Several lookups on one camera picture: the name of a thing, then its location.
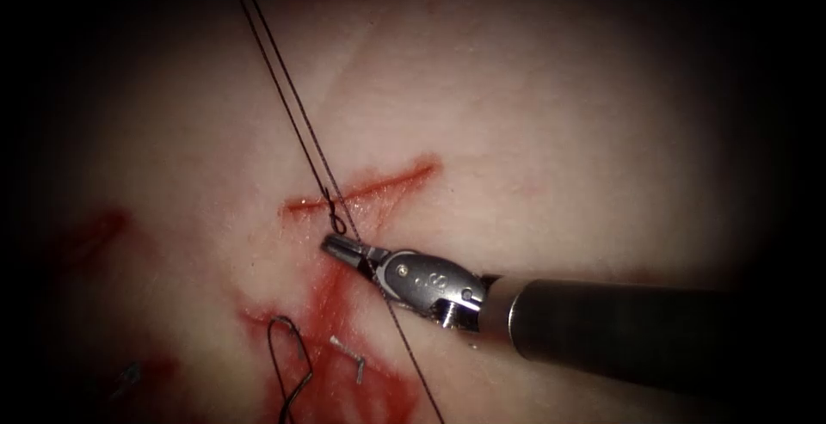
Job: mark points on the right arm needle driver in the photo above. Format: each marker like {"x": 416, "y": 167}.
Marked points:
{"x": 432, "y": 285}

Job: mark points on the right arm needle driver jaw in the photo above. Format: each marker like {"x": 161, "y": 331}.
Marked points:
{"x": 356, "y": 264}
{"x": 348, "y": 246}

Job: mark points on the black thread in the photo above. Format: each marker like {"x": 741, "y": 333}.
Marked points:
{"x": 292, "y": 98}

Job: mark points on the short blue thread piece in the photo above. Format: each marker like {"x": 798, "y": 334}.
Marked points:
{"x": 345, "y": 348}

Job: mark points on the tissue pad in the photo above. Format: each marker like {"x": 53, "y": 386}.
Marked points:
{"x": 516, "y": 121}

